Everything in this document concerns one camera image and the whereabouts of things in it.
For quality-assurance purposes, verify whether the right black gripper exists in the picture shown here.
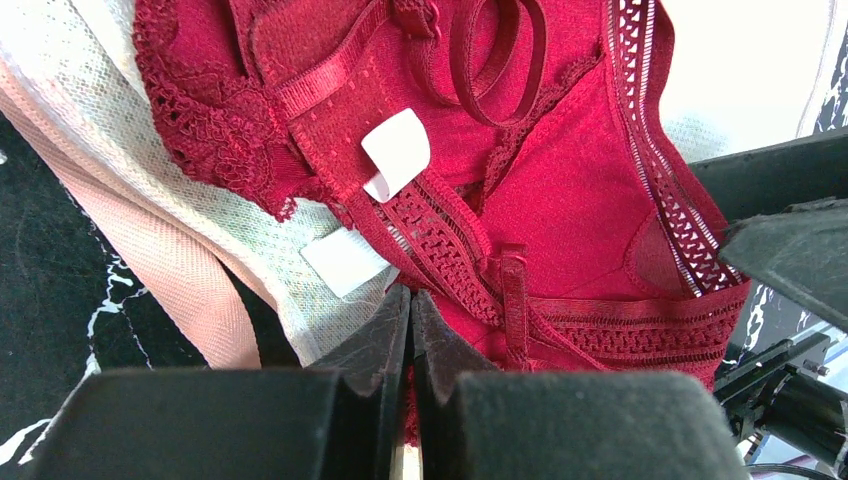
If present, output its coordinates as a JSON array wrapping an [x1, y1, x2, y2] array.
[[714, 197, 847, 471]]

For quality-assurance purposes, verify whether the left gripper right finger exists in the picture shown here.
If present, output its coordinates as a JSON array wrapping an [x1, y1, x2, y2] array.
[[410, 292, 746, 479]]

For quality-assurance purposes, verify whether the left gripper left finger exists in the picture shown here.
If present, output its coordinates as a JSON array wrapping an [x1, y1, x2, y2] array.
[[28, 285, 410, 479]]

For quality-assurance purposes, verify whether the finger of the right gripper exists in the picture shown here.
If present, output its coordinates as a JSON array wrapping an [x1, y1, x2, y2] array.
[[689, 127, 847, 222]]

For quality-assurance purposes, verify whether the dark red lace bra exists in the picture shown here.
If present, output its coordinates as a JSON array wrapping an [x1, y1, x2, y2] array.
[[132, 0, 753, 445]]

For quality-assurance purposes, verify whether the floral pink fabric pouch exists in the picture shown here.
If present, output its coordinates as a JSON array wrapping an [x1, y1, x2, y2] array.
[[1, 1, 847, 368]]

